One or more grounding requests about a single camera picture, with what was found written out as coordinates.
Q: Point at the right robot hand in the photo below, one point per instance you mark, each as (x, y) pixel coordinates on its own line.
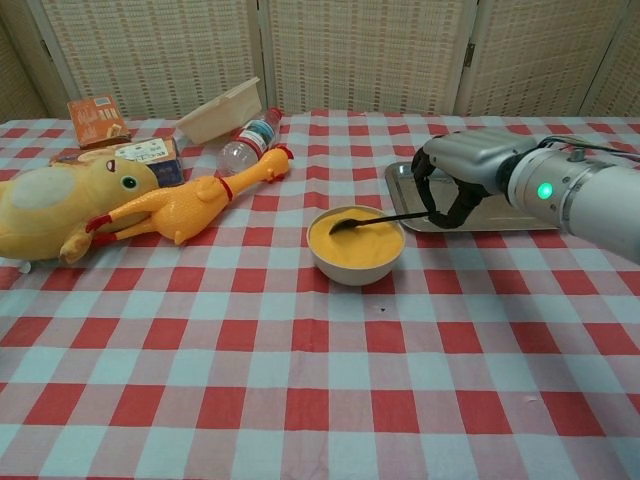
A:
(475, 152)

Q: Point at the dark metal spoon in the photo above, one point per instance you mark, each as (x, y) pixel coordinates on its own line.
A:
(380, 220)

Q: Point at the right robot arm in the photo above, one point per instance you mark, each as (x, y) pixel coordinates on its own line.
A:
(590, 205)

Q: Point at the silver metal tray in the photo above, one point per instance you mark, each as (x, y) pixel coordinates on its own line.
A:
(505, 217)

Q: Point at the white bowl of orange soup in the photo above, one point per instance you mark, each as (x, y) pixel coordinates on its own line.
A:
(355, 274)

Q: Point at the red white checkered tablecloth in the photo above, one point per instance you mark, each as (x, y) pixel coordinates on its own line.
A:
(250, 375)

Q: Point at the woven folding screen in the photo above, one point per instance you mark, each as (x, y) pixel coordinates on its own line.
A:
(365, 55)

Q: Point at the clear plastic water bottle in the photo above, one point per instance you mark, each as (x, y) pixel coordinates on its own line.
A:
(240, 150)

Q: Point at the beige takeaway container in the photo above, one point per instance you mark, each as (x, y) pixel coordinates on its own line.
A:
(215, 120)

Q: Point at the yellow rubber chicken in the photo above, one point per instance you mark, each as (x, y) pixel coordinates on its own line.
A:
(180, 205)

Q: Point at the orange and blue biscuit box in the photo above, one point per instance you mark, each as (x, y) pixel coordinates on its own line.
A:
(150, 150)

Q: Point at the orange snack box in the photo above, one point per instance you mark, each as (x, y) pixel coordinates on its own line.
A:
(97, 122)

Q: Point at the yellow plush toy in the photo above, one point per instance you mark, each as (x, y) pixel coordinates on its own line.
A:
(45, 210)

